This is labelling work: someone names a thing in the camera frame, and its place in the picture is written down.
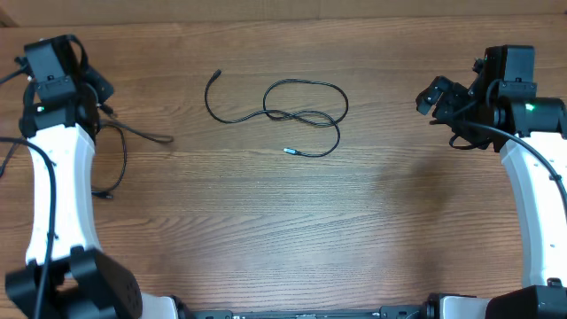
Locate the black multi-head cable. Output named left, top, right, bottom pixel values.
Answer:
left=204, top=68, right=350, bottom=159

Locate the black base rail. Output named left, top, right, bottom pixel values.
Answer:
left=192, top=303, right=441, bottom=319

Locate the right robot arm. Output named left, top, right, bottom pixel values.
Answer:
left=393, top=45, right=566, bottom=318

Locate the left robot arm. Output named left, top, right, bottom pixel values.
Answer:
left=5, top=35, right=190, bottom=319

